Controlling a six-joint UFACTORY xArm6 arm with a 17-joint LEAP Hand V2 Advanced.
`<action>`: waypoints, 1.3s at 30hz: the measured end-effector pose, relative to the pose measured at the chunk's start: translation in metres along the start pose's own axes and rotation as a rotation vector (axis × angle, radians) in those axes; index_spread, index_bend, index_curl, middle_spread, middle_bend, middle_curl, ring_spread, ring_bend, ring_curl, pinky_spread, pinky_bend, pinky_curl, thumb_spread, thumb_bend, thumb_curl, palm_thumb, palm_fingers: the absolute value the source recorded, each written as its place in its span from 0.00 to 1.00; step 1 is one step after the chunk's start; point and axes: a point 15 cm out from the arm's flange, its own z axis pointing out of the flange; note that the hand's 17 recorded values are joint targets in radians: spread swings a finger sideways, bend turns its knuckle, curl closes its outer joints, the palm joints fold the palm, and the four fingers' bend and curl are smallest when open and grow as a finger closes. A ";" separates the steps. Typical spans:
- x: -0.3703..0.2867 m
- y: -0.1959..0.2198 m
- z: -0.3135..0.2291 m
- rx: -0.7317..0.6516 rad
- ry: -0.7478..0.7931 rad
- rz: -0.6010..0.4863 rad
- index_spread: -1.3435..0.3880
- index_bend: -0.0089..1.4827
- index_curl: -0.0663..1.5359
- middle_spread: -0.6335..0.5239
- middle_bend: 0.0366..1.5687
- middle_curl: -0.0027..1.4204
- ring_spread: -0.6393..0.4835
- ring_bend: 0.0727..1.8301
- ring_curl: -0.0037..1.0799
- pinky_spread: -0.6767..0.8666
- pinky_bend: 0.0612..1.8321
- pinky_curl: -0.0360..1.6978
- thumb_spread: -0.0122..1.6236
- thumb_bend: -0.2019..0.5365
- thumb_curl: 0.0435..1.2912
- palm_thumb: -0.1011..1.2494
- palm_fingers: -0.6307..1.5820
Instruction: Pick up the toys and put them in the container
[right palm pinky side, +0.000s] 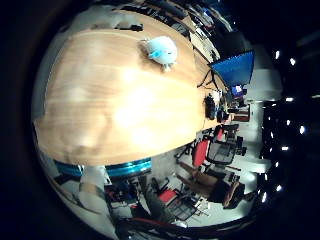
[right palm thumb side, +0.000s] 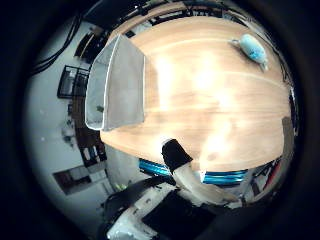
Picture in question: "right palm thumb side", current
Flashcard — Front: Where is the light blue cloth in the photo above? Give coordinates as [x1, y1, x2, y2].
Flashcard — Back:
[229, 33, 270, 72]

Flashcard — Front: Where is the black framed shelf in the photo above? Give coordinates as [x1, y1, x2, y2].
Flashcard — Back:
[57, 65, 90, 100]

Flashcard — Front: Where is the blue aluminium table rail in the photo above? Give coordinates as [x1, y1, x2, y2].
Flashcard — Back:
[138, 158, 249, 186]

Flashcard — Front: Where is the black cable bundle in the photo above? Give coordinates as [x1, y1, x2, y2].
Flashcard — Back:
[32, 13, 83, 75]

